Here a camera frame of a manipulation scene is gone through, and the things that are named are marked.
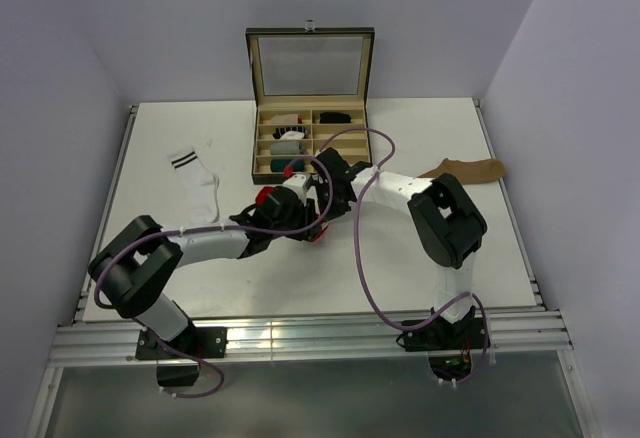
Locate aluminium table frame rail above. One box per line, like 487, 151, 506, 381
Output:
46, 310, 573, 368

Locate rolled black white sock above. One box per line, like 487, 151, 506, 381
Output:
272, 126, 307, 140

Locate brown ribbed sock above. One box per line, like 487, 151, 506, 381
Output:
419, 158, 506, 185

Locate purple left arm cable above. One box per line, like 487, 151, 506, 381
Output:
91, 155, 332, 400

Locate rolled grey sock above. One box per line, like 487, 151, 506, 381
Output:
269, 141, 307, 156

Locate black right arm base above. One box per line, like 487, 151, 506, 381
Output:
395, 306, 491, 384

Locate rolled teal sock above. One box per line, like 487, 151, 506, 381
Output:
269, 158, 305, 173

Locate red white striped sock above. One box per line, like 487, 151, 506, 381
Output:
254, 185, 331, 243

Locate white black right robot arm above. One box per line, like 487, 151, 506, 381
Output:
314, 148, 488, 348

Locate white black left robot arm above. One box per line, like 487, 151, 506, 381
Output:
88, 186, 326, 357

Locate white sock black stripes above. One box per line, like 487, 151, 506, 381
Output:
168, 147, 220, 224

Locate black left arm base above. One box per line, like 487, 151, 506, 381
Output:
134, 325, 227, 396

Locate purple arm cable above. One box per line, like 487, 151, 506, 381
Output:
309, 127, 493, 388
91, 155, 332, 400

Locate black compartment storage box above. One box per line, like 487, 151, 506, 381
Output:
245, 21, 375, 185

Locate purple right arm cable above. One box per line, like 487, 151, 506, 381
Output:
309, 127, 493, 388

